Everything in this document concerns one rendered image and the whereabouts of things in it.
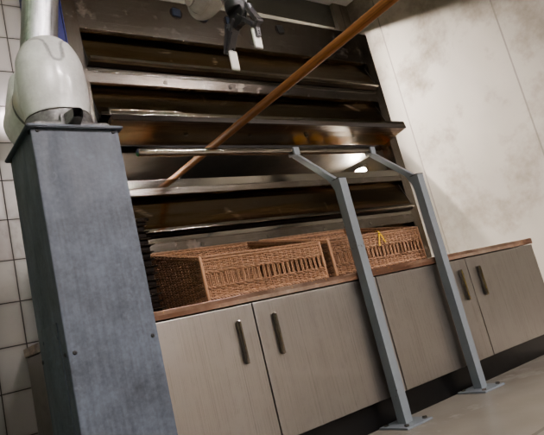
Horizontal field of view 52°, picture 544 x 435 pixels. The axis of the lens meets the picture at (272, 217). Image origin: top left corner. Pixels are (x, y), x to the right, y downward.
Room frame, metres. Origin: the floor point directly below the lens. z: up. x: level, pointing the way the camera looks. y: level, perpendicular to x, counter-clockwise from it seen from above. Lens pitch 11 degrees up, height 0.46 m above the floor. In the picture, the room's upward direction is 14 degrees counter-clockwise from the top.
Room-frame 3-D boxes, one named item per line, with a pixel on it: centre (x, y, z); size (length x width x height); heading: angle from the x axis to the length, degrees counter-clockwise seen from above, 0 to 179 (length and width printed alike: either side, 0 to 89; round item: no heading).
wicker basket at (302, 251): (2.16, 0.20, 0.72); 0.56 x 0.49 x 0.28; 129
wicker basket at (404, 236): (2.52, -0.27, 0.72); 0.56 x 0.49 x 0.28; 127
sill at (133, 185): (2.75, -0.08, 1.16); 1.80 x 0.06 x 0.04; 128
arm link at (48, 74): (1.27, 0.45, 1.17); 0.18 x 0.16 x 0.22; 36
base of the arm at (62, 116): (1.25, 0.44, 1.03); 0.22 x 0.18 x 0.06; 39
